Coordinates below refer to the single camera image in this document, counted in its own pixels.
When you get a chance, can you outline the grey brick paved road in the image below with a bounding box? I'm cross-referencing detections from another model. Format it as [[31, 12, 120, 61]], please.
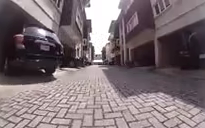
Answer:
[[0, 64, 205, 128]]

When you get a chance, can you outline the row of buildings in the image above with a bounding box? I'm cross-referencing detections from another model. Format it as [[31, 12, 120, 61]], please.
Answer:
[[0, 0, 96, 75], [101, 0, 205, 70]]

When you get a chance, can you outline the dark suv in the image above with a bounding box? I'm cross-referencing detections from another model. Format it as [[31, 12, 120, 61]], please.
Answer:
[[3, 25, 65, 76]]

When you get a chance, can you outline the dark parked vehicle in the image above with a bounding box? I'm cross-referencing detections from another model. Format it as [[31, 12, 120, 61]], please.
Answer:
[[178, 31, 205, 71]]

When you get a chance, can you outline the pale concrete driveway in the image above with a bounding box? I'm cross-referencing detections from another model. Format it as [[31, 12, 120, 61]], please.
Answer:
[[0, 67, 81, 107]]

